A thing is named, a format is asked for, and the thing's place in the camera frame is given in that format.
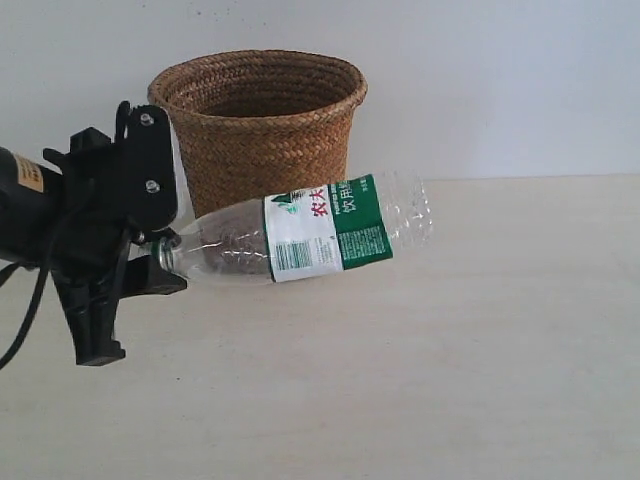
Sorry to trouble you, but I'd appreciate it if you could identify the brown woven wicker basket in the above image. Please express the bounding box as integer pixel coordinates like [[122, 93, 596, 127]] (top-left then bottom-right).
[[147, 49, 368, 215]]

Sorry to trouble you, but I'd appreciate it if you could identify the clear plastic bottle green label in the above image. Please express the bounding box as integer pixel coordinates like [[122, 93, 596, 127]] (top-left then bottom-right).
[[145, 171, 432, 286]]

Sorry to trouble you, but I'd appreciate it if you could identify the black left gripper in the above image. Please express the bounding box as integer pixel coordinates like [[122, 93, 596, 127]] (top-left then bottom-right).
[[43, 101, 187, 366]]

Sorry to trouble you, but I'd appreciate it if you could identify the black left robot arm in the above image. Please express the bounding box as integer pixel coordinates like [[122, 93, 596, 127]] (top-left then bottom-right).
[[1, 102, 187, 366]]

